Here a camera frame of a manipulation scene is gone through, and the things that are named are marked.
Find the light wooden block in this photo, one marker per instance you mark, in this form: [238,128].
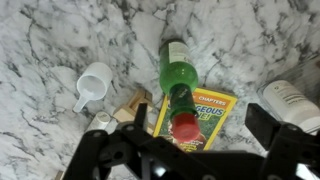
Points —
[125,114]
[141,98]

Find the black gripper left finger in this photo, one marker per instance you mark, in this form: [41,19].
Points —
[90,146]

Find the yellow dog picture book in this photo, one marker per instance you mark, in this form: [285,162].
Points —
[213,113]

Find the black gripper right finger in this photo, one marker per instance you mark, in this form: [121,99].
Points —
[286,143]

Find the green glass bottle red cap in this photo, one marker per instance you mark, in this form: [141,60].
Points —
[178,76]

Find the small white plastic bottle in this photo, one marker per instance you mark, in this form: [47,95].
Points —
[100,120]

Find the white plastic measuring scoop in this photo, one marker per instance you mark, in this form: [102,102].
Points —
[93,85]

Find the white bottle with white lid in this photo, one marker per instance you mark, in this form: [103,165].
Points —
[290,103]

